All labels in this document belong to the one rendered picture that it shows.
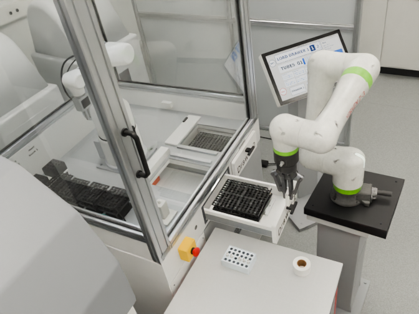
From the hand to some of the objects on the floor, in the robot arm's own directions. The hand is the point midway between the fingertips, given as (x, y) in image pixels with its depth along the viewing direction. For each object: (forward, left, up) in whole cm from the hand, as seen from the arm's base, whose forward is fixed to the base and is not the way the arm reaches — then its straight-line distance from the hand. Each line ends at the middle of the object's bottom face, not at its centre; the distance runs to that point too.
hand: (288, 198), depth 159 cm
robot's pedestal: (-19, -29, -98) cm, 104 cm away
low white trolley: (+11, +33, -100) cm, 106 cm away
